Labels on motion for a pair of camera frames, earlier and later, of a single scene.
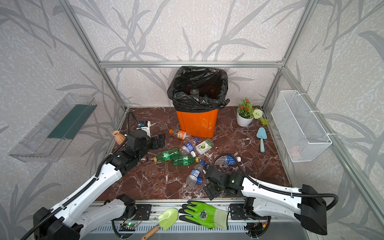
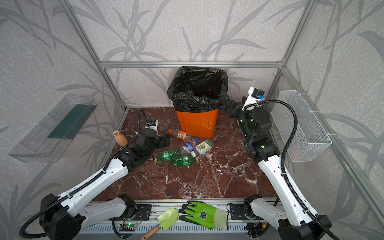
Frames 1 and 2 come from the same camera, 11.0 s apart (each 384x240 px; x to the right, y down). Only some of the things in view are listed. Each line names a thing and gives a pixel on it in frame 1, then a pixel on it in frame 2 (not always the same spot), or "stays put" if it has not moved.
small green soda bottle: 186,160 stays put
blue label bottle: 188,148 stays put
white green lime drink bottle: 203,147 stays put
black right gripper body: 211,183 -> 233,107
